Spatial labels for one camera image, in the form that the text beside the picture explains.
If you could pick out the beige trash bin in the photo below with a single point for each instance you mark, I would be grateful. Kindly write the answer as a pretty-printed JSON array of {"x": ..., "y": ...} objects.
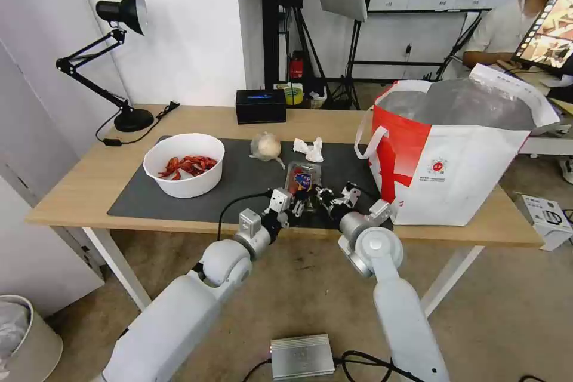
[{"x": 31, "y": 350}]

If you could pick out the dark grey table mat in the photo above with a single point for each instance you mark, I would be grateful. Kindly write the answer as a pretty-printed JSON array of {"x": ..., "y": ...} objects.
[{"x": 237, "y": 176}]

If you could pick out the white round bowl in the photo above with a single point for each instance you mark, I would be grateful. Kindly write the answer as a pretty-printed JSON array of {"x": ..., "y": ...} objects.
[{"x": 188, "y": 185}]

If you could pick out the crumpled white tissue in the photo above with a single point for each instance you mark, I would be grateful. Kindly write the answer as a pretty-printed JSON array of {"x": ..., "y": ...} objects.
[{"x": 309, "y": 150}]

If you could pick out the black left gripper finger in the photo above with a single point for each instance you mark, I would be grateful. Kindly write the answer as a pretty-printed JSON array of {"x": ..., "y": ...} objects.
[
  {"x": 299, "y": 213},
  {"x": 297, "y": 196}
]

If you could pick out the wooden table with white legs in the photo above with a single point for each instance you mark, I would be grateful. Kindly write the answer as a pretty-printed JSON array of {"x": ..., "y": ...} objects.
[{"x": 67, "y": 203}]

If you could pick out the black tripod stand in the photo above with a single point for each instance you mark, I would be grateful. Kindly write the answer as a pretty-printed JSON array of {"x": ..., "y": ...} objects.
[{"x": 313, "y": 55}]

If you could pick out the white cardboard product box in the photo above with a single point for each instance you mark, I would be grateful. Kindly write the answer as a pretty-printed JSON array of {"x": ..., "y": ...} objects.
[{"x": 544, "y": 225}]

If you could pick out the red fire extinguisher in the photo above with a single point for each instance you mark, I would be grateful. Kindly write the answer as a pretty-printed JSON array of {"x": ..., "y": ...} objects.
[{"x": 296, "y": 67}]

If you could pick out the white cabinet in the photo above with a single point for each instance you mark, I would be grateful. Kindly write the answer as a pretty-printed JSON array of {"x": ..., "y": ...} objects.
[{"x": 27, "y": 176}]

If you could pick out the red crayfish shells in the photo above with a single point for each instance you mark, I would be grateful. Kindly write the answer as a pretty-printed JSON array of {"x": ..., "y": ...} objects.
[{"x": 190, "y": 165}]

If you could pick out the yellow green tape roll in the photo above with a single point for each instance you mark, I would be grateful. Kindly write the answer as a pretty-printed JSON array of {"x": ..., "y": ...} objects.
[{"x": 294, "y": 93}]

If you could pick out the crumpled clear plastic bag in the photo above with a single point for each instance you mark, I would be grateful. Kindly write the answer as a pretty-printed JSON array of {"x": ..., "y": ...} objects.
[{"x": 266, "y": 145}]

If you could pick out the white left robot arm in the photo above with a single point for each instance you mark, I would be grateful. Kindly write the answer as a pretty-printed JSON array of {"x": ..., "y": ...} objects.
[{"x": 179, "y": 310}]

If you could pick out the black tissue box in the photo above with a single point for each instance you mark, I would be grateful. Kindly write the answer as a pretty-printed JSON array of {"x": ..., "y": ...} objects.
[{"x": 261, "y": 109}]

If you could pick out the black light stand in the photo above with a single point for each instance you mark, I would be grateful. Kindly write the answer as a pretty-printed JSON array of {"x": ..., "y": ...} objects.
[{"x": 354, "y": 64}]

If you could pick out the person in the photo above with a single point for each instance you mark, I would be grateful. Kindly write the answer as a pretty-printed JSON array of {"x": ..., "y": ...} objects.
[{"x": 501, "y": 33}]

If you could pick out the clear printed snack wrapper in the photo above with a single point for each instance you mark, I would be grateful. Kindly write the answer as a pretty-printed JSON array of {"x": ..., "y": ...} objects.
[{"x": 302, "y": 176}]

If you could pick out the person's shoe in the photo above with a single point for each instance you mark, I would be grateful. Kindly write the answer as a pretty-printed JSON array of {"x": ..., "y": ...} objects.
[{"x": 566, "y": 171}]

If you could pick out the white and red takeout bag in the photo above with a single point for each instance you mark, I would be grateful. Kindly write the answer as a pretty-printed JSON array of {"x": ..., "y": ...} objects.
[{"x": 461, "y": 167}]

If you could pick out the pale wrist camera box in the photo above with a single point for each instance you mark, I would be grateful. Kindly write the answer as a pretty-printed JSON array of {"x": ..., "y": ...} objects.
[
  {"x": 352, "y": 196},
  {"x": 278, "y": 200}
]

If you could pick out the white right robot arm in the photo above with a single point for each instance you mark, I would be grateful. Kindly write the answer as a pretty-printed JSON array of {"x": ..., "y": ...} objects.
[{"x": 394, "y": 297}]

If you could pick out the tilted computer monitor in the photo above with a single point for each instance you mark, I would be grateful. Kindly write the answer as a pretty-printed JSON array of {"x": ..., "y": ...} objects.
[{"x": 548, "y": 28}]

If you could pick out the black desk lamp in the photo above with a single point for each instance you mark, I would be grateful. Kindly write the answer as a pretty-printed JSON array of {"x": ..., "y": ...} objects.
[{"x": 133, "y": 120}]

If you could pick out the silver metal power box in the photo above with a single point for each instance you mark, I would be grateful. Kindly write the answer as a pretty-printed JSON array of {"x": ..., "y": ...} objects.
[{"x": 302, "y": 357}]

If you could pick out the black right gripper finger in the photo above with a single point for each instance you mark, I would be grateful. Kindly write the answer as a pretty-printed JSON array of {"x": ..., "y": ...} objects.
[
  {"x": 325, "y": 196},
  {"x": 347, "y": 186}
]

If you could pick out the black metal rack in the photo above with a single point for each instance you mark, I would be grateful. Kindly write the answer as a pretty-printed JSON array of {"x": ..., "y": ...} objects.
[{"x": 273, "y": 19}]

